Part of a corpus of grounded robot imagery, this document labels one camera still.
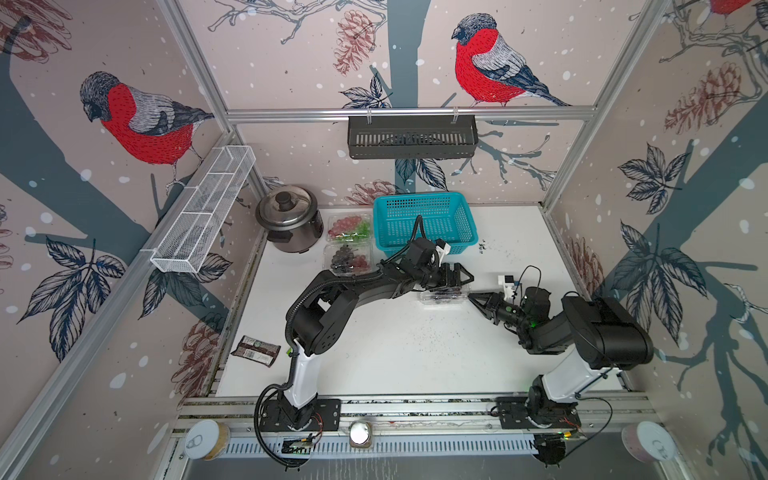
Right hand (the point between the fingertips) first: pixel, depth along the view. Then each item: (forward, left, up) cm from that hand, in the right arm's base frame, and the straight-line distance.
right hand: (471, 295), depth 89 cm
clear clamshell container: (-1, +14, +1) cm, 14 cm away
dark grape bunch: (+12, +41, 0) cm, 43 cm away
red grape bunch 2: (+28, +44, -1) cm, 52 cm away
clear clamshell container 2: (+19, +35, -2) cm, 40 cm away
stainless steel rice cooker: (+21, +59, +11) cm, 63 cm away
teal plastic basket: (+38, +4, -5) cm, 39 cm away
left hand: (+1, +2, +8) cm, 8 cm away
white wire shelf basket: (-2, +75, +25) cm, 79 cm away
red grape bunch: (+10, +35, 0) cm, 37 cm away
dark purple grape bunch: (+2, +6, -3) cm, 6 cm away
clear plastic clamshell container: (+22, +43, -1) cm, 48 cm away
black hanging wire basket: (+49, +19, +24) cm, 58 cm away
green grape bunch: (+26, +37, -3) cm, 45 cm away
